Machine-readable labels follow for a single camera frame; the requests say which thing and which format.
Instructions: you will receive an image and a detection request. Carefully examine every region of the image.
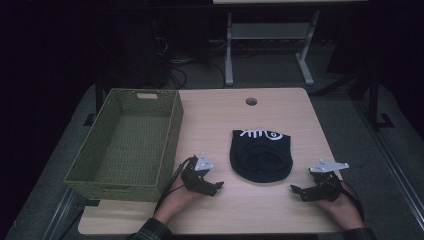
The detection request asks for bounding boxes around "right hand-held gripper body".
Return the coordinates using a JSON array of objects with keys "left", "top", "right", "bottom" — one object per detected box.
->
[{"left": 308, "top": 158, "right": 351, "bottom": 203}]

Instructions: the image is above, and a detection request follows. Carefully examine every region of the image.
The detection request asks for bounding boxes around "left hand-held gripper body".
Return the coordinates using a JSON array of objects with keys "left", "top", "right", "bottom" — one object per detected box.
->
[{"left": 180, "top": 152, "right": 215, "bottom": 195}]

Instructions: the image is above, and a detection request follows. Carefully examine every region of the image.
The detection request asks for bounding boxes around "black beanie with white print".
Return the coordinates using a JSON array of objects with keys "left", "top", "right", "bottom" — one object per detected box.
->
[{"left": 229, "top": 129, "right": 294, "bottom": 184}]

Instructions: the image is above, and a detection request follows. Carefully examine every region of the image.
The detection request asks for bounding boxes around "green woven basket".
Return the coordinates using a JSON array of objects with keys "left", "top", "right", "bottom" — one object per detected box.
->
[{"left": 63, "top": 88, "right": 185, "bottom": 203}]

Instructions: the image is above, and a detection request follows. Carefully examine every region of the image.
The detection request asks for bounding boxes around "person's right hand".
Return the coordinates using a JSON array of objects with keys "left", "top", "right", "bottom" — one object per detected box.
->
[{"left": 313, "top": 188, "right": 366, "bottom": 232}]

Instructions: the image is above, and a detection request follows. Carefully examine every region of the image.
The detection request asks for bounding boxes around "person's left hand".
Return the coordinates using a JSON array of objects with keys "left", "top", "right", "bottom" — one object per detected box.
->
[{"left": 153, "top": 175, "right": 203, "bottom": 226}]

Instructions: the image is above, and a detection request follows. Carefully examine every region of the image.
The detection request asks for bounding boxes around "black metal stand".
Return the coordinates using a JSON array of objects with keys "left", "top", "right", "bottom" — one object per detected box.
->
[{"left": 348, "top": 64, "right": 397, "bottom": 132}]

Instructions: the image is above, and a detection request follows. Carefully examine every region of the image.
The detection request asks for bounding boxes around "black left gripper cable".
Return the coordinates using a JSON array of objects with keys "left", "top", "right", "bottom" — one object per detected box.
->
[{"left": 153, "top": 155, "right": 198, "bottom": 215}]

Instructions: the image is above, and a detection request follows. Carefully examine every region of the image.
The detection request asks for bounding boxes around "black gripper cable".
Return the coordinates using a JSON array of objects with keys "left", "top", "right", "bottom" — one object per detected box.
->
[
  {"left": 153, "top": 155, "right": 198, "bottom": 215},
  {"left": 328, "top": 178, "right": 366, "bottom": 222}
]

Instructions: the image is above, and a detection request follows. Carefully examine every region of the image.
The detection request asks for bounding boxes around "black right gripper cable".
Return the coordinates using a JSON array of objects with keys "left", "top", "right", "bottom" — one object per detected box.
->
[{"left": 328, "top": 178, "right": 366, "bottom": 222}]

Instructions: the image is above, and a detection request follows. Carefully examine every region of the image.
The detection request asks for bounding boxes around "tangle of black floor cables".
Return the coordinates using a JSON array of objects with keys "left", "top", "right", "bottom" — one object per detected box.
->
[{"left": 153, "top": 35, "right": 228, "bottom": 90}]

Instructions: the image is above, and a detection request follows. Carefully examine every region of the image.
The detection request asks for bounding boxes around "white metal table frame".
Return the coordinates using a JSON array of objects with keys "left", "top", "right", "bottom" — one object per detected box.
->
[{"left": 224, "top": 10, "right": 322, "bottom": 87}]

